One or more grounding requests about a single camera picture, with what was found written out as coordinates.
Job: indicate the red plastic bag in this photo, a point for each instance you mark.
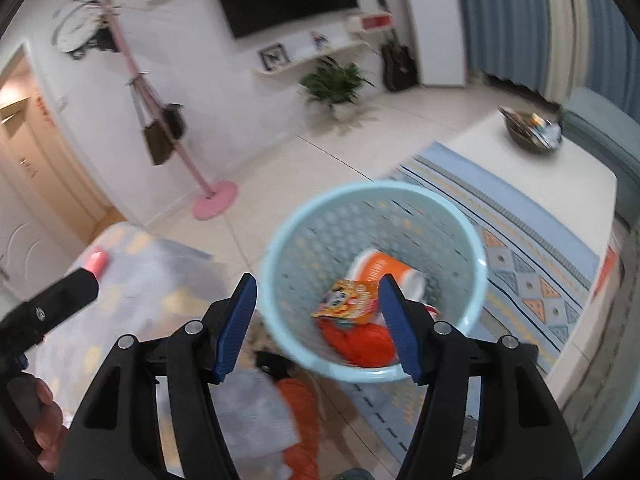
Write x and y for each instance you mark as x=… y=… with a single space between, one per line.
x=360 y=342

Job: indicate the low white wall shelf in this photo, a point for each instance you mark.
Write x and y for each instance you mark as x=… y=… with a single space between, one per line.
x=310 y=57

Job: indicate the blue patterned rug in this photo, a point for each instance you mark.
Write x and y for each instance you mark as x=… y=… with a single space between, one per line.
x=525 y=270

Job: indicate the paper cup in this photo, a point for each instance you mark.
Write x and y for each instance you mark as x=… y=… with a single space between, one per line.
x=375 y=267

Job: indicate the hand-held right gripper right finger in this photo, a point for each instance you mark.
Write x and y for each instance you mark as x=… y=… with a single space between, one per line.
x=400 y=330

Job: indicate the black hanging bag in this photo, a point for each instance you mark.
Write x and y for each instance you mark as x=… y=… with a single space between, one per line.
x=172 y=120

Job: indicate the person's left hand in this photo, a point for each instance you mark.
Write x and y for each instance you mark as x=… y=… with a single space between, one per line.
x=47 y=410

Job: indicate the blue curtain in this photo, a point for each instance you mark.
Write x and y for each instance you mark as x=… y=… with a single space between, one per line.
x=505 y=20
x=612 y=35

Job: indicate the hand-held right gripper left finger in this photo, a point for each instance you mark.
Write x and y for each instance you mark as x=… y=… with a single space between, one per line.
x=235 y=330

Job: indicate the orange snack packet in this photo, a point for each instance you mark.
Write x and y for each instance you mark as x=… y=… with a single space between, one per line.
x=345 y=300

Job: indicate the red white wall box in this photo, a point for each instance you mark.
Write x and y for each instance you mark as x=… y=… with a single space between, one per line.
x=372 y=21

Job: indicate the patterned tablecloth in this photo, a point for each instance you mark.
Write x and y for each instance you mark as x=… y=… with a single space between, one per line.
x=150 y=280

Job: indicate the red door ornament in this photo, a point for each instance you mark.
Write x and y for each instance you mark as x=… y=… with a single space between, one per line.
x=45 y=110

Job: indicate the white room door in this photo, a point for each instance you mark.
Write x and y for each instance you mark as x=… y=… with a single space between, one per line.
x=25 y=245

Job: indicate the white coffee table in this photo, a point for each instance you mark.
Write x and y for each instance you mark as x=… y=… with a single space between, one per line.
x=575 y=185

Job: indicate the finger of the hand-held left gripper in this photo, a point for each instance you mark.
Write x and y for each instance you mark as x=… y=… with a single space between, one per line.
x=21 y=364
x=65 y=295

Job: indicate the light blue plastic basket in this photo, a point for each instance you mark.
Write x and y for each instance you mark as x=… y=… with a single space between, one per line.
x=310 y=240

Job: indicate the brown hanging bag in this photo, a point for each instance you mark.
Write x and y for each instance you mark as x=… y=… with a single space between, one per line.
x=157 y=145

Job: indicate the dark bowl with wrappers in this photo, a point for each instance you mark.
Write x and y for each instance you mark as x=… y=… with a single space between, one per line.
x=530 y=137

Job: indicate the framed butterfly picture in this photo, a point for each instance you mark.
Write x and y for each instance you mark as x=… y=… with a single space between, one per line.
x=274 y=56

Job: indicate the pink coat rack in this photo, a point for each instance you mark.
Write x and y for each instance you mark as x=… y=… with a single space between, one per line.
x=150 y=105

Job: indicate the beige hallway door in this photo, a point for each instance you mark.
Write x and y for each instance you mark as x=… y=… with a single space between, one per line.
x=40 y=175

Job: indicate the potted green plant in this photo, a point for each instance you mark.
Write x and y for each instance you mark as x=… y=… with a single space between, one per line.
x=335 y=85

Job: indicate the teal sofa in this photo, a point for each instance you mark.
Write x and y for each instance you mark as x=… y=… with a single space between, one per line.
x=600 y=125

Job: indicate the beige curtain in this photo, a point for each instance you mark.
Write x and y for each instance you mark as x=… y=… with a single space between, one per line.
x=565 y=25

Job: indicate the black guitar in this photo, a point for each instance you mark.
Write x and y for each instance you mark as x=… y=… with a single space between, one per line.
x=398 y=67

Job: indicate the panda wall clock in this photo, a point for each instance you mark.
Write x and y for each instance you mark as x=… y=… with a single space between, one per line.
x=70 y=25

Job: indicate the orange cloth on floor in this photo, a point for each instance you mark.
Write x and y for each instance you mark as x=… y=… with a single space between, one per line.
x=300 y=425

